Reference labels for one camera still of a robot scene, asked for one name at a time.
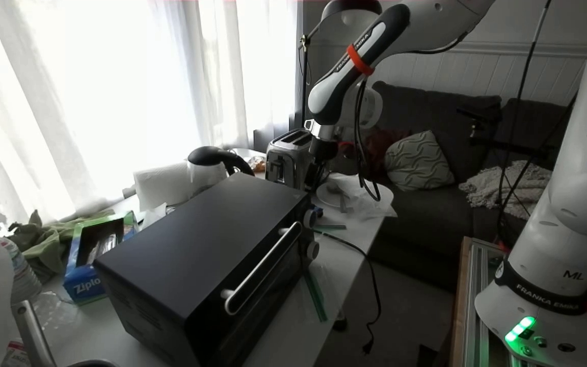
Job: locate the dark red cushion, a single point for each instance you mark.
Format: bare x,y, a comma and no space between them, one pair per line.
376,154

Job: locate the white foam block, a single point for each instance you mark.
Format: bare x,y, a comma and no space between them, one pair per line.
167,184

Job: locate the black toaster oven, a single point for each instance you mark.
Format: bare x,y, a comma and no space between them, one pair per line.
199,271

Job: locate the blue Ziploc box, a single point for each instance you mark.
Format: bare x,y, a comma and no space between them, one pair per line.
83,283

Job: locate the sheer white curtain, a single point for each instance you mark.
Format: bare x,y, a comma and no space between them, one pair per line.
91,95

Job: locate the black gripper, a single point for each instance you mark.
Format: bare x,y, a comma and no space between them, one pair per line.
327,159

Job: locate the wooden workbench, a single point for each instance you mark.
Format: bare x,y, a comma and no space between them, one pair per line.
458,306

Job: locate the light grey cushion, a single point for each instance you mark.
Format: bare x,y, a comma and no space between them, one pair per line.
419,162

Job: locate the white crumpled blanket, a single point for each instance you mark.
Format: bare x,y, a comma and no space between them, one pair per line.
504,186

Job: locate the dark grey sofa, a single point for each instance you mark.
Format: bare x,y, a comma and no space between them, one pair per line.
437,225

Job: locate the green and white box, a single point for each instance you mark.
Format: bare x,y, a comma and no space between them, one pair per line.
41,245

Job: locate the clear zip bag green strip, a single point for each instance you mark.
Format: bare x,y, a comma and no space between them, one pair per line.
316,296
331,227

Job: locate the black floor lamp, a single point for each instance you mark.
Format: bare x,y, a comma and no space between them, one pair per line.
303,83

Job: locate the silver two-slot toaster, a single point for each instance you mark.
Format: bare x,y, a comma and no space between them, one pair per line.
290,159

